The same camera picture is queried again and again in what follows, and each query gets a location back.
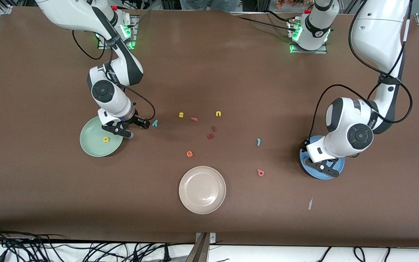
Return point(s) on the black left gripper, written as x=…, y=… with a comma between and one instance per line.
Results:
x=303, y=146

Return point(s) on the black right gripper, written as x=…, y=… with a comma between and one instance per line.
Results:
x=135, y=120

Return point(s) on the teal letter y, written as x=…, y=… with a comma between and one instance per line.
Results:
x=154, y=123

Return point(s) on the pink letter p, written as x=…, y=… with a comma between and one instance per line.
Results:
x=258, y=171

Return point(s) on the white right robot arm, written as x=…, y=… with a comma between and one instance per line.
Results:
x=71, y=14

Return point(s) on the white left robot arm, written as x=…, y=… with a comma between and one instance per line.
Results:
x=376, y=32

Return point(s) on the blue plate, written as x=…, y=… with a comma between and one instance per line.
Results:
x=338, y=168

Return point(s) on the green plate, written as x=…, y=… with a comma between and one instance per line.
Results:
x=93, y=145

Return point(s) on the white paper scrap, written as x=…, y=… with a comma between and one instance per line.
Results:
x=310, y=204

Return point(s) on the dark red letter r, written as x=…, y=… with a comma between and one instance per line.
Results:
x=210, y=137

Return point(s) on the beige plate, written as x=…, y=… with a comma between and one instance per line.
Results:
x=202, y=190

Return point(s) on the person in blue jeans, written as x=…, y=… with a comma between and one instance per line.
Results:
x=209, y=3

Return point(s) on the orange flower decoration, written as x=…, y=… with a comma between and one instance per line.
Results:
x=289, y=3

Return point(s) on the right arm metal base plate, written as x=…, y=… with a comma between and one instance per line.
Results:
x=134, y=36

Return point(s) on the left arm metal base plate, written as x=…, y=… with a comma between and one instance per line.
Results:
x=307, y=52

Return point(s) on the grey metal table bracket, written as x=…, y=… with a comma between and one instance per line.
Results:
x=199, y=236

